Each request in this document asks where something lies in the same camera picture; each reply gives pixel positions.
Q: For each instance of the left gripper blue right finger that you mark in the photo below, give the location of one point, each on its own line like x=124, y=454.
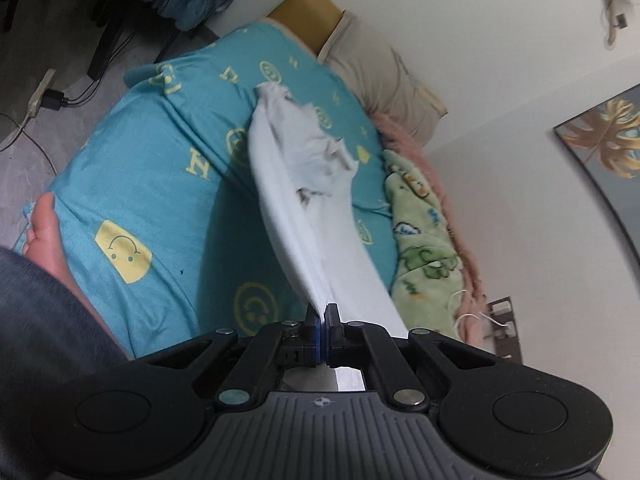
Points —
x=369, y=348

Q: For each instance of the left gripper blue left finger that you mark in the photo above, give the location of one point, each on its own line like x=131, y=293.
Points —
x=265, y=358

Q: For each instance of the white t-shirt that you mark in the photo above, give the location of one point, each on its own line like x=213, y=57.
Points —
x=304, y=179

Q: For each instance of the green cartoon fleece blanket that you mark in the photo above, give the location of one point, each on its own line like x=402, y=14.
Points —
x=428, y=285

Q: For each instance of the teal patterned bed sheet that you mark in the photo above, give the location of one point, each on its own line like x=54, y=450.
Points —
x=159, y=214

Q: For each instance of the pink fluffy blanket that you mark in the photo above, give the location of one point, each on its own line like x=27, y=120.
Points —
x=469, y=316

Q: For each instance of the person's denim trouser leg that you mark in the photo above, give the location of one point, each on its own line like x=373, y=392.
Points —
x=48, y=338

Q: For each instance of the person's bare foot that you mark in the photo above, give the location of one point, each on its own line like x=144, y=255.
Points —
x=44, y=245

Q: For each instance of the grey pillow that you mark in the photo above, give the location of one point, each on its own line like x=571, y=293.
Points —
x=376, y=74

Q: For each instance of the gold leaf framed picture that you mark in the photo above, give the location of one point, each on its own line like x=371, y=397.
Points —
x=604, y=143

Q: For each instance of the white floor power strip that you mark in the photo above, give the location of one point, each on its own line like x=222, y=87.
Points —
x=35, y=100

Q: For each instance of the wall power socket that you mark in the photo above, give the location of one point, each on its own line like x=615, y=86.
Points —
x=505, y=330

